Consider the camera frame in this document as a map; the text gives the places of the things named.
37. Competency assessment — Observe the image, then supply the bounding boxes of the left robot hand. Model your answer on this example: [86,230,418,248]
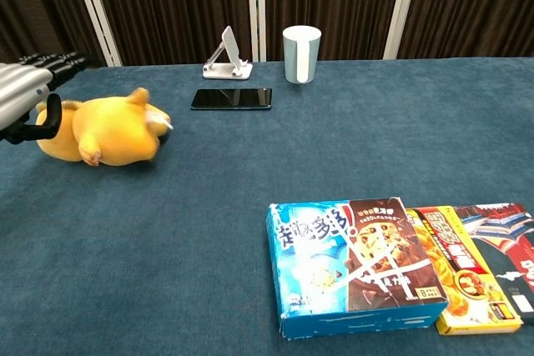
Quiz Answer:
[0,52,98,145]

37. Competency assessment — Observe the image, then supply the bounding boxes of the yellow plush toy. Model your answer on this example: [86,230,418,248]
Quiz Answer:
[35,87,174,168]

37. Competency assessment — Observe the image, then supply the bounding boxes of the dark brown curtain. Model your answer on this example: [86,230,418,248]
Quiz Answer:
[0,0,534,75]

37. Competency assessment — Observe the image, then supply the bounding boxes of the blue table cloth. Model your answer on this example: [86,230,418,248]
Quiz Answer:
[0,55,534,356]

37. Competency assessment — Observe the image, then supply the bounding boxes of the white phone stand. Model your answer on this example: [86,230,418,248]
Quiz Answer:
[202,25,254,81]

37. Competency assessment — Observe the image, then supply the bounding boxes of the black smartphone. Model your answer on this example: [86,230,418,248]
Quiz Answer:
[190,88,274,111]

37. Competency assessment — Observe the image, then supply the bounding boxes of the light blue paper cup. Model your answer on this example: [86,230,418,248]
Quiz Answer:
[282,25,322,84]

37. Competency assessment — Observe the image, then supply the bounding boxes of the blue cookie box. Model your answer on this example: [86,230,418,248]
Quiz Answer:
[265,196,450,341]

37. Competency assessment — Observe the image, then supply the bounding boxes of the yellow snack box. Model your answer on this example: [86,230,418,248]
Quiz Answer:
[406,205,525,337]

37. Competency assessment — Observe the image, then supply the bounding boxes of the dark red patterned box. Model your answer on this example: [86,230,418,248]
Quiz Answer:
[453,202,534,325]

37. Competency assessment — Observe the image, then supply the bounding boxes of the white frame post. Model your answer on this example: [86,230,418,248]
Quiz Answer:
[245,0,268,63]
[68,0,123,68]
[382,0,422,61]

